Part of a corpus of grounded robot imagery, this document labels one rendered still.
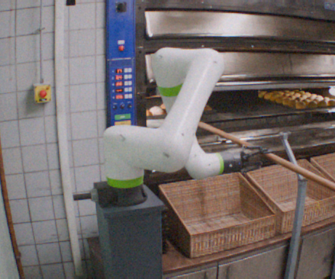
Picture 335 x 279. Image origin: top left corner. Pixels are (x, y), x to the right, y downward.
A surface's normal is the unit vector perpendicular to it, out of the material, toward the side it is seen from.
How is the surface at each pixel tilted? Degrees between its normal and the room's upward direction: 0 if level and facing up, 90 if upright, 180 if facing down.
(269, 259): 90
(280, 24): 70
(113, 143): 89
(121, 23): 90
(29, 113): 90
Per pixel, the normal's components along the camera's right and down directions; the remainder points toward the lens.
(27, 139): 0.38, 0.23
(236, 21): 0.35, -0.11
